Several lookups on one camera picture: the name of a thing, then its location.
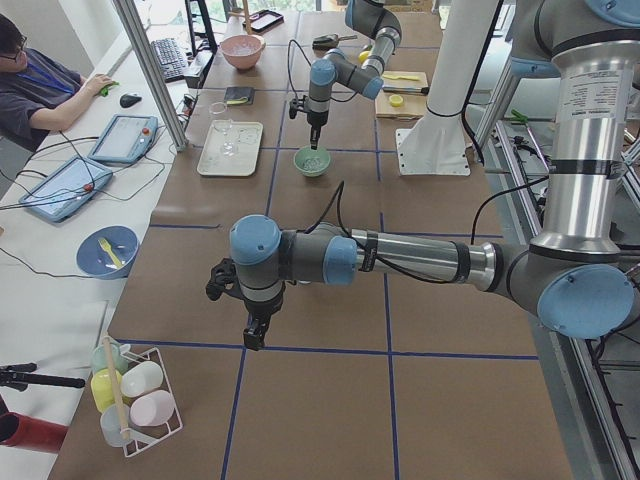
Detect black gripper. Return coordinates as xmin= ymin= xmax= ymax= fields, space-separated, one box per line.
xmin=241 ymin=287 xmax=286 ymax=349
xmin=307 ymin=111 xmax=329 ymax=150

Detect green bowl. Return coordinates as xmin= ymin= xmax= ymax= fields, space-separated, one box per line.
xmin=293 ymin=146 xmax=331 ymax=178

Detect metal ice scoop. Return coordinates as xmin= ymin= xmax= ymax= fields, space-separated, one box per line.
xmin=312 ymin=34 xmax=358 ymax=51

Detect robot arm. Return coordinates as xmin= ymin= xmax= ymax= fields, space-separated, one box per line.
xmin=206 ymin=1 xmax=639 ymax=350
xmin=302 ymin=1 xmax=402 ymax=150

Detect ice cubes in green bowl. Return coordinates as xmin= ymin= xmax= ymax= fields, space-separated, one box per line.
xmin=301 ymin=156 xmax=325 ymax=172

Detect pink bowl with ice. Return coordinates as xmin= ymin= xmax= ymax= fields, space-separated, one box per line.
xmin=219 ymin=34 xmax=266 ymax=70

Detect blue bowl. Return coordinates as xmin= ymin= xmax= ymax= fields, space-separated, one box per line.
xmin=76 ymin=225 xmax=139 ymax=280

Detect cream bear tray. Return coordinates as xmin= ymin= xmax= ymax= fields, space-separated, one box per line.
xmin=196 ymin=120 xmax=263 ymax=177

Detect yellow lemon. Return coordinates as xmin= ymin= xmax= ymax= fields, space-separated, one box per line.
xmin=358 ymin=50 xmax=371 ymax=65

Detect wooden cutting board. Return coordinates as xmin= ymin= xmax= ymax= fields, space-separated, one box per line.
xmin=375 ymin=71 xmax=429 ymax=119

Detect clear wine glass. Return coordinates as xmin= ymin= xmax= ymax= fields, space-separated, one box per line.
xmin=209 ymin=101 xmax=237 ymax=156

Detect yellow plastic knife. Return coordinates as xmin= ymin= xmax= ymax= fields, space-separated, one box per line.
xmin=382 ymin=73 xmax=421 ymax=81

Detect white cup in rack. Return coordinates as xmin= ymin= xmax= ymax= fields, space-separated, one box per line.
xmin=120 ymin=361 xmax=164 ymax=397

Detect pink cup in rack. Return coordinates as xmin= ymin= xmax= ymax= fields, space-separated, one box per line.
xmin=130 ymin=390 xmax=175 ymax=427

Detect green cup in rack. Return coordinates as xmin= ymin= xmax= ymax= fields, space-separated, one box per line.
xmin=91 ymin=343 xmax=128 ymax=375

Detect black keyboard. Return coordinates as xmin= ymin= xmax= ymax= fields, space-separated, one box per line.
xmin=151 ymin=38 xmax=189 ymax=83

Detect yellow cup in rack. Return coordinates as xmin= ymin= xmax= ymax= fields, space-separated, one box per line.
xmin=90 ymin=368 xmax=115 ymax=413

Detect yellow plastic fork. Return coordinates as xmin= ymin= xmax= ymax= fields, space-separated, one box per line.
xmin=98 ymin=237 xmax=123 ymax=270

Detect grey cup in rack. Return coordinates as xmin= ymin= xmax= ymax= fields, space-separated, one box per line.
xmin=100 ymin=404 xmax=131 ymax=447

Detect far teach pendant tablet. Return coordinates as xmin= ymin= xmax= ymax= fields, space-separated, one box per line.
xmin=88 ymin=114 xmax=159 ymax=165

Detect teach pendant tablet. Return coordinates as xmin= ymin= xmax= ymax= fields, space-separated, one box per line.
xmin=18 ymin=155 xmax=113 ymax=223
xmin=88 ymin=114 xmax=159 ymax=165

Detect black computer mouse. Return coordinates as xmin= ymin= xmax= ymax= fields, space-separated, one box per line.
xmin=119 ymin=93 xmax=142 ymax=108

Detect near teach pendant tablet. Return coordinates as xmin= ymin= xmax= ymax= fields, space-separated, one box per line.
xmin=18 ymin=155 xmax=113 ymax=223

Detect seated person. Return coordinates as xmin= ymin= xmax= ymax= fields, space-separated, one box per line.
xmin=1 ymin=16 xmax=115 ymax=152

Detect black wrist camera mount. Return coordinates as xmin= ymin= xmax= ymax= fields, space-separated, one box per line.
xmin=289 ymin=96 xmax=308 ymax=120
xmin=205 ymin=258 xmax=243 ymax=301

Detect metal handled knife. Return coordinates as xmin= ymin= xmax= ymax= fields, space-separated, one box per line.
xmin=382 ymin=85 xmax=430 ymax=96

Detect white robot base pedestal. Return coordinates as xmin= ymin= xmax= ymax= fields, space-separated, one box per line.
xmin=397 ymin=0 xmax=502 ymax=176

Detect white wire cup rack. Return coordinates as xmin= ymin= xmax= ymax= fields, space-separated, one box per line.
xmin=90 ymin=336 xmax=183 ymax=458

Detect aluminium frame post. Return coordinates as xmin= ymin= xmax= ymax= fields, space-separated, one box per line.
xmin=113 ymin=0 xmax=188 ymax=152

